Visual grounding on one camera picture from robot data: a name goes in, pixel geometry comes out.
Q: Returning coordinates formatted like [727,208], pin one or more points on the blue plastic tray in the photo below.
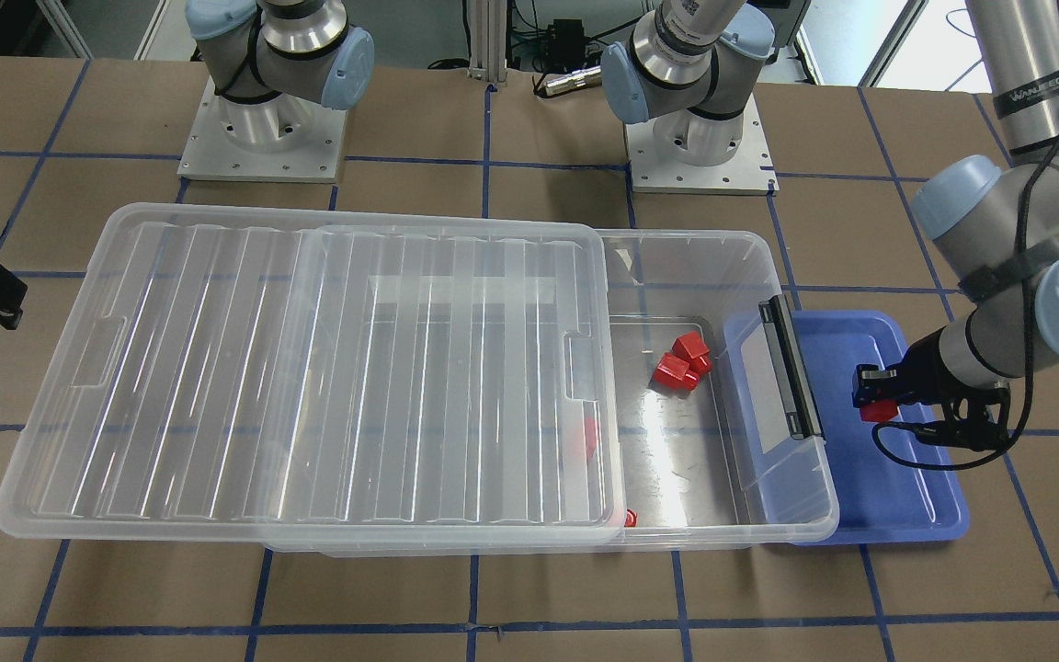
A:
[835,488]

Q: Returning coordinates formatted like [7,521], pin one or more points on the black box latch handle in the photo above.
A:
[795,391]

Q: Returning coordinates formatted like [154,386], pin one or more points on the aluminium frame post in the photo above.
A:
[488,23]

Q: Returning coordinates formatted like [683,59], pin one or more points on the clear plastic storage box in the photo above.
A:
[704,414]

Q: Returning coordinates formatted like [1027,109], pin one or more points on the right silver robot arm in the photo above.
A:
[278,71]

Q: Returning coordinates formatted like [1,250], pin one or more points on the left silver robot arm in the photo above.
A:
[997,228]

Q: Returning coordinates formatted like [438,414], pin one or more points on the clear plastic box lid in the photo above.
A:
[145,425]

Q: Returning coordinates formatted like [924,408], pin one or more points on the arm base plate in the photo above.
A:
[686,154]
[284,140]

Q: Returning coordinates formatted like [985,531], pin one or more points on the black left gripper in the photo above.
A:
[921,364]

